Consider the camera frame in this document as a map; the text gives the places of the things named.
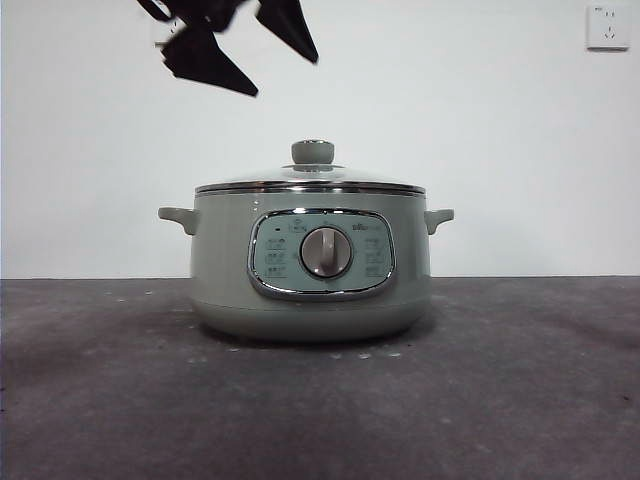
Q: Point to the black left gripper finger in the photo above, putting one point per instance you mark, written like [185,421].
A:
[292,30]
[205,60]

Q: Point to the glass lid with round knob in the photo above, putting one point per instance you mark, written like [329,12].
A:
[312,152]

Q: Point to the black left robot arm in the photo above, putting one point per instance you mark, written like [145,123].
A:
[200,10]

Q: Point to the pale green electric pot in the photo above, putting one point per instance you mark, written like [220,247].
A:
[225,280]

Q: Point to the white wall socket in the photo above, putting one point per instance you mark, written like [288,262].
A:
[160,32]
[607,27]

